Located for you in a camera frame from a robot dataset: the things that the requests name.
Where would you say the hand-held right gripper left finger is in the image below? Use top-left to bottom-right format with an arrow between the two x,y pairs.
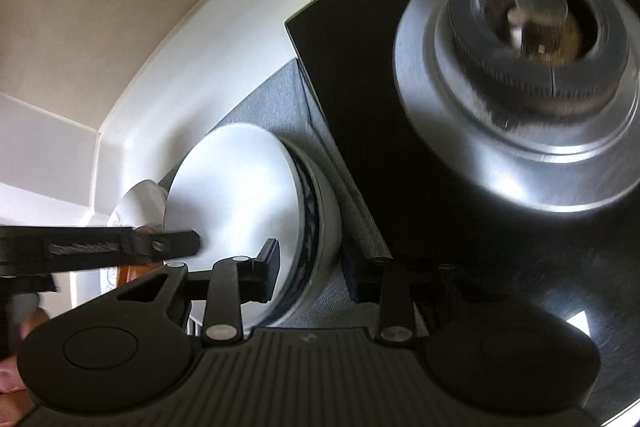
50,238 -> 280,349

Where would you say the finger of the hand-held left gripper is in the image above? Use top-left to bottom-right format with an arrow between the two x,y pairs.
0,227 -> 202,267

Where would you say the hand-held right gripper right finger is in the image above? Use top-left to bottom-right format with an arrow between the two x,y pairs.
342,244 -> 501,344

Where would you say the white bowl with blue pattern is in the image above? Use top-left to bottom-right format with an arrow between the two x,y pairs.
162,124 -> 344,327

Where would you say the person's left hand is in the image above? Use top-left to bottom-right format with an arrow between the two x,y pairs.
0,307 -> 52,410

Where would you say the brown round plate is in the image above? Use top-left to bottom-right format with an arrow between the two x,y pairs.
117,263 -> 167,292

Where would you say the black gas stove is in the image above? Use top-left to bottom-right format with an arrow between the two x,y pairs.
284,0 -> 640,427

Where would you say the grey mat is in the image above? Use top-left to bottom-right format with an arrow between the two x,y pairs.
214,57 -> 432,339

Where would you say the silver stove burner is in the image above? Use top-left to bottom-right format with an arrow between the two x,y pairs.
392,0 -> 640,214

